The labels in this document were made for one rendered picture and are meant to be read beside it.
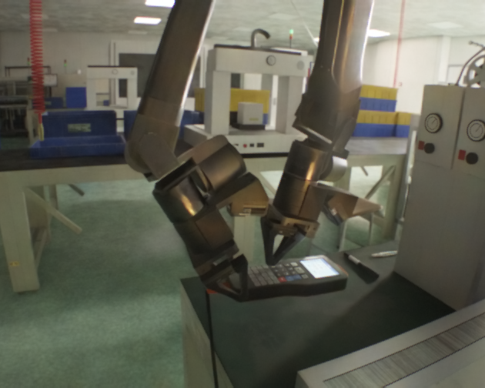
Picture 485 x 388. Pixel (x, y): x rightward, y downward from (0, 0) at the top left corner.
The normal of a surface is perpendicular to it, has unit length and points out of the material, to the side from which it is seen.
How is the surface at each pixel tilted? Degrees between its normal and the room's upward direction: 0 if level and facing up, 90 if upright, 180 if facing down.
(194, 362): 90
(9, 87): 56
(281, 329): 0
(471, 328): 0
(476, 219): 90
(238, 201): 90
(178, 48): 72
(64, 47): 90
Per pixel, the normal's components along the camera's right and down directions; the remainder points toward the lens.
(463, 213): -0.92, 0.07
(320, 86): -0.76, 0.45
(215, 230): 0.29, 0.29
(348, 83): 0.60, 0.38
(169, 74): 0.36, -0.07
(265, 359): 0.04, -0.96
